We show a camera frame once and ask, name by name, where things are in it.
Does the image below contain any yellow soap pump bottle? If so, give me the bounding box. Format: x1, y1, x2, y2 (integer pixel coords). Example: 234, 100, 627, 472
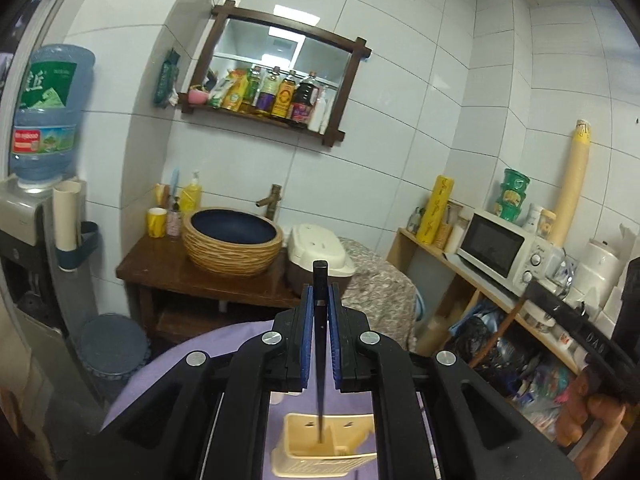
179, 171, 203, 215

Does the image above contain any beige plastic utensil holder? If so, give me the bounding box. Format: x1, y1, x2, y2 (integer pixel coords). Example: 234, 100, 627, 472
271, 412, 378, 478

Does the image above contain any yellow seasoning bag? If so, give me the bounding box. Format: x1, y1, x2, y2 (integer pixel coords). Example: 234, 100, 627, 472
210, 69, 249, 112

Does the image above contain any small pink bottle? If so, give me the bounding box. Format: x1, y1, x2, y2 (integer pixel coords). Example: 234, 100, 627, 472
166, 196, 183, 237

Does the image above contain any purple tablecloth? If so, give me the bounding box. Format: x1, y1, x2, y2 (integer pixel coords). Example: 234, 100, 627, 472
101, 321, 441, 480

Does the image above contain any black chopstick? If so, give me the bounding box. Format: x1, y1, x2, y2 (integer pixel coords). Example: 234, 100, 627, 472
312, 260, 328, 445

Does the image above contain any yellow label oil bottle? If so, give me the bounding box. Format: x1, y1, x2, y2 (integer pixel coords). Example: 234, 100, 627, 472
271, 70, 299, 122

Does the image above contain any blue water jug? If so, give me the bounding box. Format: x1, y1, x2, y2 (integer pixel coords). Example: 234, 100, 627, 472
9, 44, 96, 191

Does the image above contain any purple label oil bottle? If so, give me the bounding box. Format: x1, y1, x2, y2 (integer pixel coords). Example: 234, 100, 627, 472
256, 66, 282, 118

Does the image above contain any green hanging packet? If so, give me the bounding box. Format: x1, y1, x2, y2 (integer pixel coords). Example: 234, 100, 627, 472
152, 49, 182, 110

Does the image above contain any person's right hand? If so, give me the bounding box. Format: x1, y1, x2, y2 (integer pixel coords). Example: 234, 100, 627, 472
555, 367, 636, 461

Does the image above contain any yellow cup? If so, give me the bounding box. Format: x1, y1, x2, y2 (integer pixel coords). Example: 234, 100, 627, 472
146, 207, 168, 238

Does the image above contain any woven beige cup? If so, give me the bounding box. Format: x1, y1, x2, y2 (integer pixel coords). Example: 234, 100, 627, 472
432, 221, 453, 251

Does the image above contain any grey water dispenser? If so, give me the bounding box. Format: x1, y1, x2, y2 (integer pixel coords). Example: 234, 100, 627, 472
0, 174, 103, 411

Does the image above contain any bronze faucet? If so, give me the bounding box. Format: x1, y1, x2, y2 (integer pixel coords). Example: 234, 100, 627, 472
256, 184, 283, 221

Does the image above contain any black plastic bag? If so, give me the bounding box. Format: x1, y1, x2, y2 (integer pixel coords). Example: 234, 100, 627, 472
442, 310, 506, 366

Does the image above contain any white brown rice cooker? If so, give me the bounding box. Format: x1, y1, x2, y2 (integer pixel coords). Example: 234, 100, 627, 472
286, 223, 357, 297

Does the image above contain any blue cup holder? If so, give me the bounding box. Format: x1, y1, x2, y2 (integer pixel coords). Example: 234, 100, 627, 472
55, 221, 100, 272

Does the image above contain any blue round stool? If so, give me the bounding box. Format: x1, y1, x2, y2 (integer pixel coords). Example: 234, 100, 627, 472
75, 312, 152, 386

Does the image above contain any woven blue sink basin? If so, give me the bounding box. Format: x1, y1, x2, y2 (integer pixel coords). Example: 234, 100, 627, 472
181, 207, 284, 277

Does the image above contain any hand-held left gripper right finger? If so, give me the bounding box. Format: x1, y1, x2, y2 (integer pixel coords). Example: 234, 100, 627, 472
327, 282, 581, 480

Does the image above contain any light wooden shelf unit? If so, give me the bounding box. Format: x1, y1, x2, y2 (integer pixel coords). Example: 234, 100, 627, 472
386, 227, 591, 386

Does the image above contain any white kettle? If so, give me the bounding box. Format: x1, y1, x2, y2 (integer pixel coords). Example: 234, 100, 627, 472
570, 238, 623, 306

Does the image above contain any green oil bottle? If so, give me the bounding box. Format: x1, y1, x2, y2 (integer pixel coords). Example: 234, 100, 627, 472
242, 65, 263, 111

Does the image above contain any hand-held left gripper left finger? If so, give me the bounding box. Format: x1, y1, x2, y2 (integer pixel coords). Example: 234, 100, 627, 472
65, 284, 316, 480

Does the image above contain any dark wooden washstand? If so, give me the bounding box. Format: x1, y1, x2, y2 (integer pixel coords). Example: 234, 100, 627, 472
116, 232, 306, 346

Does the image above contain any wooden framed mirror shelf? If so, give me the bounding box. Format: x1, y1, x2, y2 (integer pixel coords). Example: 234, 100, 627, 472
179, 0, 373, 147

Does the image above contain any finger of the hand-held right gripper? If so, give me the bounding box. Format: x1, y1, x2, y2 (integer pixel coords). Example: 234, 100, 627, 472
522, 280, 577, 322

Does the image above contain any white microwave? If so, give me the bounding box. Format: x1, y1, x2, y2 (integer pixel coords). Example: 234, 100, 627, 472
456, 208, 563, 282

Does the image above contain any white plastic bottle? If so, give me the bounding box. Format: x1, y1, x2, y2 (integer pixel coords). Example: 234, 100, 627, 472
307, 91, 325, 132

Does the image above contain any yellow lid jar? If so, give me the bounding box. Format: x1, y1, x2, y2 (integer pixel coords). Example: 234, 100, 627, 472
537, 209, 557, 242

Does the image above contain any yellow chopstick packet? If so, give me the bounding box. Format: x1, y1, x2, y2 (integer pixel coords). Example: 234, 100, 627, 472
416, 175, 455, 245

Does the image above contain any tall cream paper roll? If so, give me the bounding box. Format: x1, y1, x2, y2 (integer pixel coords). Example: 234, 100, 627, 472
549, 120, 593, 248

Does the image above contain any white paper cup stack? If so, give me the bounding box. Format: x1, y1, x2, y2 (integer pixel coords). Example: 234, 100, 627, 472
52, 180, 83, 252

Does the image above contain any green cup stack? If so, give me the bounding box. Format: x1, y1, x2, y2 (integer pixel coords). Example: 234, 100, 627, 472
495, 168, 531, 223

